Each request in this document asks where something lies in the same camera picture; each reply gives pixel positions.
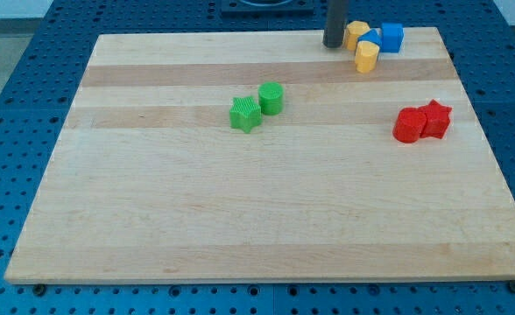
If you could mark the wooden board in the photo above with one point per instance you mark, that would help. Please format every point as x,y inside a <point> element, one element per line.
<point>149,184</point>

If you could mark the green star block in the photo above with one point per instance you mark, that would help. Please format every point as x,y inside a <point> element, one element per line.
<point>245,114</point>

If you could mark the green cylinder block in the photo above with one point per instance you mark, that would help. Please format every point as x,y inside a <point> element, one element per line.
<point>270,98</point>

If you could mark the yellow rounded block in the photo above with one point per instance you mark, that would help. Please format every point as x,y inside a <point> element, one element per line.
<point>366,56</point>

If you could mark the red cylinder block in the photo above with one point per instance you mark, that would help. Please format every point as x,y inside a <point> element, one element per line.
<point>409,125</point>

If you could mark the yellow hexagon block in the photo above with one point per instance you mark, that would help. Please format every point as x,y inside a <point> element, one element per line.
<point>353,31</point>

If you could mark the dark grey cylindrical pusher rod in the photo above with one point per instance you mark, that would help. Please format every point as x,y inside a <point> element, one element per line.
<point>336,20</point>

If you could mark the blue triangle block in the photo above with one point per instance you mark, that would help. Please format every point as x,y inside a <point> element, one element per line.
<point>371,36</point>

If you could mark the blue cube block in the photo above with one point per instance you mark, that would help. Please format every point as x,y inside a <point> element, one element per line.
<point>392,35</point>

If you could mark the red star block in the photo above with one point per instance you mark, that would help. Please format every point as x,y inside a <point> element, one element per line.
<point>437,119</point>

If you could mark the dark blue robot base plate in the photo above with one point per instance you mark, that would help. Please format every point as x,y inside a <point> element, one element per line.
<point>230,8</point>

